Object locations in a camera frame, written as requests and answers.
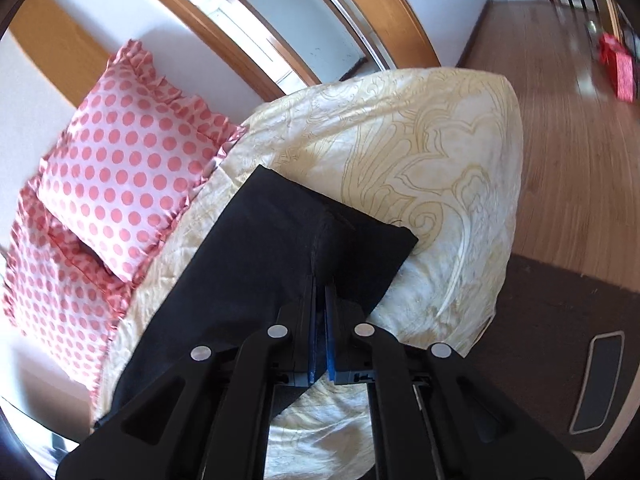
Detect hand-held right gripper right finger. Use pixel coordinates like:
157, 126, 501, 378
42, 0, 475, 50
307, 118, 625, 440
324, 285, 585, 480

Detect cream patterned bed quilt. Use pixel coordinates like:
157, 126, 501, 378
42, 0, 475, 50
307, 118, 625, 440
90, 66, 524, 480

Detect dark floor mat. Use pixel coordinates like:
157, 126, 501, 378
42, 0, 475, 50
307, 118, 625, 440
465, 253, 640, 458

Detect wooden headboard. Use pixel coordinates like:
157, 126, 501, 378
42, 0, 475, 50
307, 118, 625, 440
9, 0, 118, 92

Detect red gift bag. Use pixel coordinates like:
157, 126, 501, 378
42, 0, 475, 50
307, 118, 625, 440
598, 33, 637, 102

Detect black grey-rimmed scale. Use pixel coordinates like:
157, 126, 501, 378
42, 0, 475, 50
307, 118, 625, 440
569, 331, 626, 436

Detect black pants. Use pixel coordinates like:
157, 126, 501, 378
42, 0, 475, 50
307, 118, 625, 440
93, 164, 419, 433

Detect pink polka dot pillow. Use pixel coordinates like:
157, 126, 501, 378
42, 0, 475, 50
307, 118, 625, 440
36, 39, 247, 284
0, 176, 132, 390

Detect wooden door frame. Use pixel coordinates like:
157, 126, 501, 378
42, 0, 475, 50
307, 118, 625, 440
109, 0, 442, 102

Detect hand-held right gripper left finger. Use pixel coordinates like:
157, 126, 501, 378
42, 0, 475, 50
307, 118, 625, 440
56, 276, 319, 480

